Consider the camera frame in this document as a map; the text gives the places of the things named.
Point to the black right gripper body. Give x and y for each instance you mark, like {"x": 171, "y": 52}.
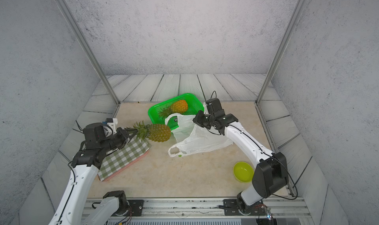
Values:
{"x": 205, "y": 120}

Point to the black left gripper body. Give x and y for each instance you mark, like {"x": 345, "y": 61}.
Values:
{"x": 120, "y": 139}

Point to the white plastic bag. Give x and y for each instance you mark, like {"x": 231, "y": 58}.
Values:
{"x": 192, "y": 139}

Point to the pineapple with dark crown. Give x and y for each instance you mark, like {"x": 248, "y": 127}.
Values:
{"x": 152, "y": 132}

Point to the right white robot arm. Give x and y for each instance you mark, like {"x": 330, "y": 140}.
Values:
{"x": 270, "y": 173}

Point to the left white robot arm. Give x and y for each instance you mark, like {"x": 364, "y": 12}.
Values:
{"x": 84, "y": 169}

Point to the green perforated plastic basket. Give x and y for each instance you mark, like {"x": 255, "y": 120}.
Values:
{"x": 194, "y": 106}

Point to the green checkered cloth mat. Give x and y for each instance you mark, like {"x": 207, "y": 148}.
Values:
{"x": 121, "y": 159}

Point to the lime green bowl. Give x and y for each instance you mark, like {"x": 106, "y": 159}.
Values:
{"x": 243, "y": 172}

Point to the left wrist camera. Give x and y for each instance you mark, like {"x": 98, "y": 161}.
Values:
{"x": 109, "y": 126}

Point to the left metal frame post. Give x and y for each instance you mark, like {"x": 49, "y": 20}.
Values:
{"x": 67, "y": 14}

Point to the metal frame post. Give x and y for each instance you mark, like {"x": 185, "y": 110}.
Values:
{"x": 67, "y": 14}
{"x": 281, "y": 49}

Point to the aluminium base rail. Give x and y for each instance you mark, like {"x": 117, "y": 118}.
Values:
{"x": 214, "y": 211}

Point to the right metal frame post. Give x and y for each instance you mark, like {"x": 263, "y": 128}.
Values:
{"x": 281, "y": 49}

